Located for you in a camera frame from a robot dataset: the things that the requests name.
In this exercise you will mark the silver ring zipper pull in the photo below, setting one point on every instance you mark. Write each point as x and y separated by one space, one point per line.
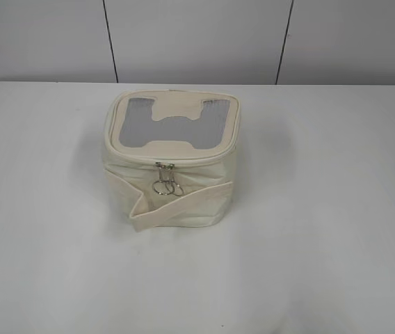
174 187
160 186

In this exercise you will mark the cream fabric zipper bag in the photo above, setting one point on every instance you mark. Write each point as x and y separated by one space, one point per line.
170 156

